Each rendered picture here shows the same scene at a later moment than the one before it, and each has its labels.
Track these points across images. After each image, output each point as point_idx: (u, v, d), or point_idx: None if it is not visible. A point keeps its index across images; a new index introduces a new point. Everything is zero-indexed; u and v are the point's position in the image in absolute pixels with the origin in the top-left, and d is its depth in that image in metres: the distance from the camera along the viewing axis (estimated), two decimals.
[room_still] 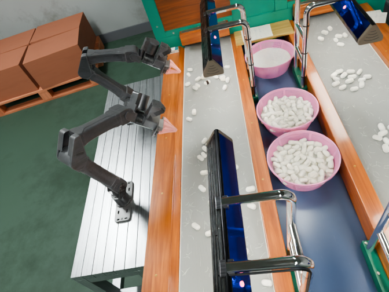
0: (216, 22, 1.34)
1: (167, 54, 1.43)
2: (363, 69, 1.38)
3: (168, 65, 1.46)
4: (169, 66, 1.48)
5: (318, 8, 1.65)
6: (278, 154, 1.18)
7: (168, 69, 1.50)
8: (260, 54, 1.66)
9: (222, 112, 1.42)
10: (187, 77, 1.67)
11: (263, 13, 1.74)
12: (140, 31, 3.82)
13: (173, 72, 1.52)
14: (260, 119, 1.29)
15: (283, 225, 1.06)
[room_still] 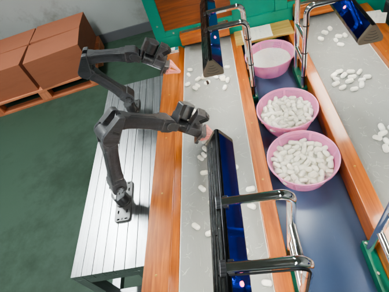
0: (216, 22, 1.34)
1: (167, 54, 1.43)
2: (363, 69, 1.38)
3: (168, 65, 1.46)
4: (169, 66, 1.48)
5: (318, 8, 1.65)
6: (278, 154, 1.18)
7: (168, 69, 1.50)
8: (260, 54, 1.66)
9: (222, 112, 1.42)
10: (187, 77, 1.67)
11: (263, 13, 1.74)
12: (140, 31, 3.82)
13: (173, 72, 1.52)
14: (260, 119, 1.29)
15: (283, 225, 1.06)
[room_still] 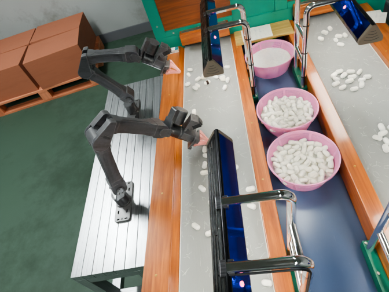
0: (216, 22, 1.34)
1: (167, 54, 1.43)
2: (363, 69, 1.38)
3: (168, 65, 1.46)
4: (169, 66, 1.48)
5: (318, 8, 1.65)
6: (278, 154, 1.18)
7: (168, 69, 1.50)
8: (260, 54, 1.66)
9: (222, 112, 1.42)
10: (187, 77, 1.67)
11: (263, 13, 1.74)
12: (140, 31, 3.82)
13: (173, 72, 1.52)
14: (260, 119, 1.29)
15: (283, 225, 1.06)
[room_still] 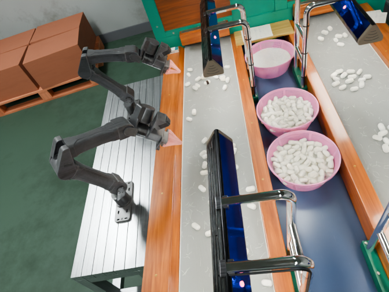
0: (216, 22, 1.34)
1: (167, 54, 1.44)
2: (363, 69, 1.38)
3: (168, 65, 1.46)
4: (169, 66, 1.48)
5: (318, 8, 1.65)
6: (278, 154, 1.18)
7: (168, 69, 1.50)
8: (260, 54, 1.66)
9: (222, 112, 1.42)
10: (187, 77, 1.67)
11: (263, 13, 1.74)
12: (140, 31, 3.82)
13: (173, 72, 1.52)
14: (260, 119, 1.29)
15: (283, 225, 1.06)
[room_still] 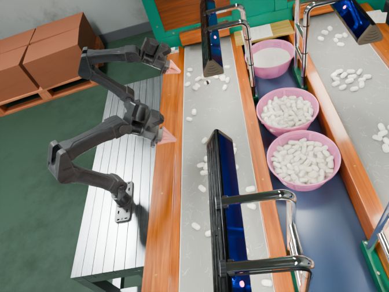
0: (216, 22, 1.34)
1: (167, 54, 1.44)
2: (363, 69, 1.38)
3: (168, 65, 1.46)
4: (169, 66, 1.48)
5: (318, 8, 1.65)
6: (278, 154, 1.18)
7: (168, 69, 1.50)
8: (260, 54, 1.66)
9: (222, 112, 1.42)
10: (187, 77, 1.67)
11: (263, 13, 1.74)
12: (140, 31, 3.82)
13: (173, 72, 1.52)
14: (260, 119, 1.29)
15: (283, 225, 1.06)
